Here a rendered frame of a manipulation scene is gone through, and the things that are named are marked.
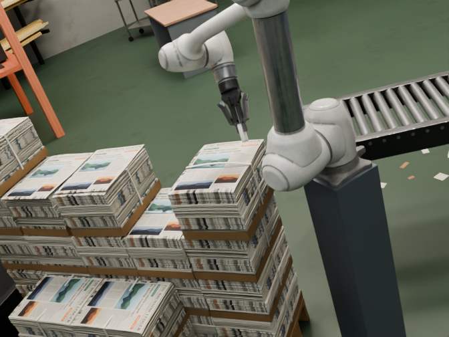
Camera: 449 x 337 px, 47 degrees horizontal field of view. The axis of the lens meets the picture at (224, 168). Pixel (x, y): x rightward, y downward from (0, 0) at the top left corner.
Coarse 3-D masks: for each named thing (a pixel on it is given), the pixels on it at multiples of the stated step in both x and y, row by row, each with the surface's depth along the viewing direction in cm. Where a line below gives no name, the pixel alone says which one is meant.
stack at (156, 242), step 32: (160, 192) 248; (160, 224) 224; (64, 256) 247; (96, 256) 237; (128, 256) 229; (160, 256) 221; (192, 256) 215; (224, 256) 207; (256, 256) 207; (288, 256) 242; (192, 288) 227; (224, 288) 219; (256, 288) 212; (288, 288) 241; (192, 320) 239; (224, 320) 230; (288, 320) 240
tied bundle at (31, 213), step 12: (12, 204) 239; (24, 204) 236; (36, 204) 232; (48, 204) 228; (24, 216) 240; (36, 216) 236; (48, 216) 233; (60, 216) 231; (36, 228) 243; (48, 228) 239; (60, 228) 236
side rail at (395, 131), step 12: (432, 120) 239; (444, 120) 236; (384, 132) 242; (396, 132) 239; (408, 132) 238; (420, 132) 238; (432, 132) 238; (444, 132) 237; (360, 144) 243; (372, 144) 242; (384, 144) 242; (396, 144) 242; (408, 144) 241; (420, 144) 241; (432, 144) 241; (444, 144) 240; (360, 156) 246; (372, 156) 246; (384, 156) 245
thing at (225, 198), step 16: (192, 176) 204; (208, 176) 200; (224, 176) 196; (240, 176) 193; (176, 192) 197; (192, 192) 193; (208, 192) 189; (224, 192) 186; (240, 192) 190; (176, 208) 200; (192, 208) 196; (208, 208) 193; (224, 208) 190; (240, 208) 189; (256, 208) 202; (192, 224) 201; (208, 224) 198; (224, 224) 195; (240, 224) 192
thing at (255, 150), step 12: (216, 144) 222; (228, 144) 218; (240, 144) 214; (252, 144) 211; (264, 144) 214; (204, 156) 215; (216, 156) 212; (228, 156) 209; (240, 156) 206; (252, 156) 203; (264, 156) 212; (264, 180) 210; (264, 192) 210
